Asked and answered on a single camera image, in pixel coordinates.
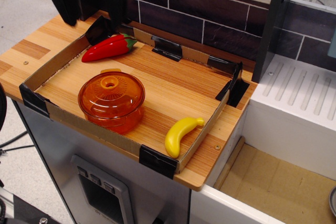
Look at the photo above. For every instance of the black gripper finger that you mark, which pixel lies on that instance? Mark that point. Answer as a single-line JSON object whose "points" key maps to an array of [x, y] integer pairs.
{"points": [[69, 10], [116, 10]]}

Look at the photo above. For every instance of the orange transparent pot lid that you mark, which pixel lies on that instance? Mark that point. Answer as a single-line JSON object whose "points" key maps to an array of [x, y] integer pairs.
{"points": [[110, 95]]}

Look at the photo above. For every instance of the orange transparent plastic pot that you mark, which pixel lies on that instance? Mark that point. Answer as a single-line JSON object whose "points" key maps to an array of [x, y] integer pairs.
{"points": [[121, 125]]}

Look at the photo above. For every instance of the cardboard fence with black tape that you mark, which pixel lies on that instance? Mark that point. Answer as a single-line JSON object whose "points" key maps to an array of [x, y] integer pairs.
{"points": [[180, 78]]}

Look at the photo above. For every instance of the red toy chili pepper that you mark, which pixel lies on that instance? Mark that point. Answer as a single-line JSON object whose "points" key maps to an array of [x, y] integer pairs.
{"points": [[114, 46]]}

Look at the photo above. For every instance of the yellow toy banana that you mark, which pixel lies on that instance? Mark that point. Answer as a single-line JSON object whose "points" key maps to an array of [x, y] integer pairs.
{"points": [[178, 131]]}

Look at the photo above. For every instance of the silver toy dishwasher front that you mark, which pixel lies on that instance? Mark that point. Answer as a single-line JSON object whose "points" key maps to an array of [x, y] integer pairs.
{"points": [[98, 184]]}

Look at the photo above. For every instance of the white toy sink unit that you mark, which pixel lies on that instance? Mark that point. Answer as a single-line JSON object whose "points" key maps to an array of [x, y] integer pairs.
{"points": [[279, 165]]}

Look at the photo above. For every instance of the grey plate edge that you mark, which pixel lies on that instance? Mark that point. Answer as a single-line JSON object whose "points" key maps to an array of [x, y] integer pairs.
{"points": [[332, 200]]}

